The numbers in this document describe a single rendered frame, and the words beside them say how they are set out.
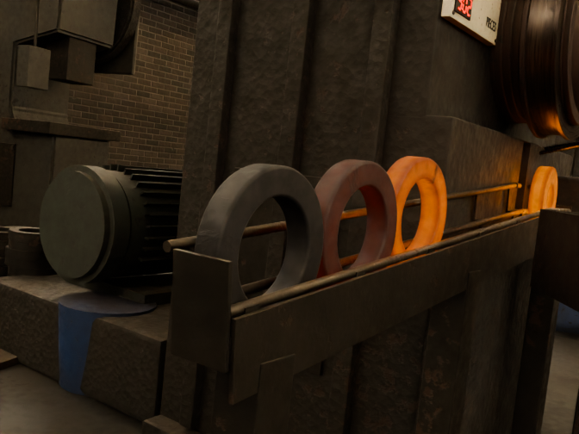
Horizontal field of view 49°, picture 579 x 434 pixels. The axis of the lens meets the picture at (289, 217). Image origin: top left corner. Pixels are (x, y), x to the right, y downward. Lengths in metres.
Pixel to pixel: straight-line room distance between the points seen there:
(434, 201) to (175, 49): 8.00
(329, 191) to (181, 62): 8.26
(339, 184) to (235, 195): 0.19
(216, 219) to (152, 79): 8.04
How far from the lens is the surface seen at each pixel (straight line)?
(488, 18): 1.49
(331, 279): 0.74
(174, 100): 8.89
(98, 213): 2.02
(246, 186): 0.63
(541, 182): 1.61
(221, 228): 0.61
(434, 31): 1.30
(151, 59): 8.63
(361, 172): 0.80
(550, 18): 1.50
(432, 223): 1.05
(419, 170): 0.97
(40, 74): 5.23
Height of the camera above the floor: 0.75
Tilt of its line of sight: 5 degrees down
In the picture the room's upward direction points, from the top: 6 degrees clockwise
